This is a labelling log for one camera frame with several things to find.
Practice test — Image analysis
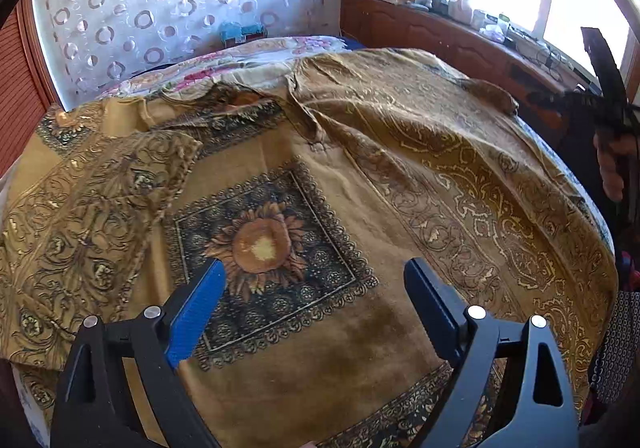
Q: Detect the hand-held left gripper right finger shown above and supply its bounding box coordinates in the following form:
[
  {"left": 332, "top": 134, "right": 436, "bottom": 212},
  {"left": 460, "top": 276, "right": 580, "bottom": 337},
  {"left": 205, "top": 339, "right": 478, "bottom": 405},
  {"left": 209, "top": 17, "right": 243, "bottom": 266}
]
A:
[{"left": 404, "top": 258, "right": 581, "bottom": 448}]

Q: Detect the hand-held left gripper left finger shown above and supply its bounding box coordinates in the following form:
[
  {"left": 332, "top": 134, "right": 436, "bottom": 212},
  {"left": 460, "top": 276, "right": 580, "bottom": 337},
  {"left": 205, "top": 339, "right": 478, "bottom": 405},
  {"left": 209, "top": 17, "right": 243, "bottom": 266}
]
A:
[{"left": 50, "top": 258, "right": 228, "bottom": 448}]

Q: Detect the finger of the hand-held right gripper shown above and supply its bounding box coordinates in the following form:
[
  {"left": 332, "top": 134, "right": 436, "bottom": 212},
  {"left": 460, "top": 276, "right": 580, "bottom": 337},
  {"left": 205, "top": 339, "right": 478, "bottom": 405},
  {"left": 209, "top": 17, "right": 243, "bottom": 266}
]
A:
[
  {"left": 581, "top": 27, "right": 632, "bottom": 134},
  {"left": 530, "top": 91, "right": 609, "bottom": 116}
]

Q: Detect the golden sunflower patterned cloth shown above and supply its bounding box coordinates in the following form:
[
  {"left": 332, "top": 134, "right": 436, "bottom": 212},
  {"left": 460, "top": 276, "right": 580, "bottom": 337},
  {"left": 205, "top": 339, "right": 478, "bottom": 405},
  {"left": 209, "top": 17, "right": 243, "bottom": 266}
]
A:
[{"left": 0, "top": 48, "right": 621, "bottom": 448}]

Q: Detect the person's right hand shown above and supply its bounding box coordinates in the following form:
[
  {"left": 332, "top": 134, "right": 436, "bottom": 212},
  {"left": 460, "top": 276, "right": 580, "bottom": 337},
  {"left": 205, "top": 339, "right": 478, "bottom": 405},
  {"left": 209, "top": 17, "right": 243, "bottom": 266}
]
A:
[{"left": 593, "top": 132, "right": 626, "bottom": 203}]

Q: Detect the wooden cabinet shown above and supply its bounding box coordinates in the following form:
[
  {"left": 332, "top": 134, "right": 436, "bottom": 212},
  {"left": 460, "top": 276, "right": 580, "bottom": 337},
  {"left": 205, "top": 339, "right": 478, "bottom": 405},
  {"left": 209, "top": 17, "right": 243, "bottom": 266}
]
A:
[{"left": 340, "top": 0, "right": 601, "bottom": 139}]

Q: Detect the person's patterned clothing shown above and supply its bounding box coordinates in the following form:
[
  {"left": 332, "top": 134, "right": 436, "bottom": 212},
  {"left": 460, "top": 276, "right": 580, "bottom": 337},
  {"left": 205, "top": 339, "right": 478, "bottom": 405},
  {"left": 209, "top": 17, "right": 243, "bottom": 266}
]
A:
[{"left": 590, "top": 248, "right": 640, "bottom": 409}]

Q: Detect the pink floral blanket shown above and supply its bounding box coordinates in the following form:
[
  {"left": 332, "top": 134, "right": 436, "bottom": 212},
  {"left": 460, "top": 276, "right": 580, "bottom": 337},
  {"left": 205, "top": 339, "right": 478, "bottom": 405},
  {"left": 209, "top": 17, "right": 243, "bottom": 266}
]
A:
[{"left": 100, "top": 35, "right": 351, "bottom": 99}]

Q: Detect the blue box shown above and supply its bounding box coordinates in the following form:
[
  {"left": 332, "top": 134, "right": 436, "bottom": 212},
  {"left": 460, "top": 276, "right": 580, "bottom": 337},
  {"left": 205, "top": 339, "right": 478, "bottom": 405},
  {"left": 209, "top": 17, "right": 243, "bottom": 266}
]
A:
[{"left": 220, "top": 20, "right": 268, "bottom": 49}]

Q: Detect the wooden louvered wardrobe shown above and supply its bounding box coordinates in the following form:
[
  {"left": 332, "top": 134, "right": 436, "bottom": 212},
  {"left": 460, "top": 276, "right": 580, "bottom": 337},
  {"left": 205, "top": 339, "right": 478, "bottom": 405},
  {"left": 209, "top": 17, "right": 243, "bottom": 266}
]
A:
[{"left": 0, "top": 0, "right": 63, "bottom": 179}]

